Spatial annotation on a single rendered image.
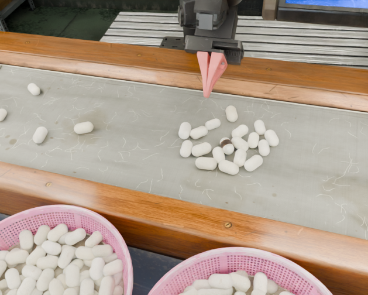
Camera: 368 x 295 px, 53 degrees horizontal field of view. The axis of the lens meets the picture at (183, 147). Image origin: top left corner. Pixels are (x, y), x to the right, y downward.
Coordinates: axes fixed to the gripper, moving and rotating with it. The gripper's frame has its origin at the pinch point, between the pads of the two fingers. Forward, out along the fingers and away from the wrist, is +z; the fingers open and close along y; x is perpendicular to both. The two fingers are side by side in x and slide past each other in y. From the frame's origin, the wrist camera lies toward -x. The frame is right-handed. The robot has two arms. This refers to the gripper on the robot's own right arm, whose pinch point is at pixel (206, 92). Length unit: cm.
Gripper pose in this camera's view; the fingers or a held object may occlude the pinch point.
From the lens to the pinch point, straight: 68.3
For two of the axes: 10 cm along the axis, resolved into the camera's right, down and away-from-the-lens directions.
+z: -1.8, 9.8, -0.3
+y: 9.5, 1.7, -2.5
